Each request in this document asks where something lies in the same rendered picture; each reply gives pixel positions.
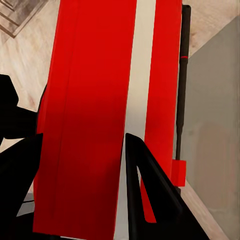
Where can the radio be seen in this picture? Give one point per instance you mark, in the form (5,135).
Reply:
(113,70)

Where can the coffee table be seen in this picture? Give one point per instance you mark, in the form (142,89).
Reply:
(210,139)

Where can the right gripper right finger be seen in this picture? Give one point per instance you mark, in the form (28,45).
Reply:
(174,220)

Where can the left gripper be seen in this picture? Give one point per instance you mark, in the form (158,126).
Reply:
(15,122)

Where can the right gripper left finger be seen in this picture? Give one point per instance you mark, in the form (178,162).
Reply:
(18,167)

